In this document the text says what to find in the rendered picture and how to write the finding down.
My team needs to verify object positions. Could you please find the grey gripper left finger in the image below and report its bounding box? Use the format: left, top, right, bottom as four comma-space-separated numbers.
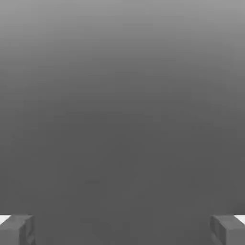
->
0, 214, 36, 245

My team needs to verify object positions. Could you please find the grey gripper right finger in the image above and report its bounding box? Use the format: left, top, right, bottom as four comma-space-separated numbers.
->
209, 214, 245, 245

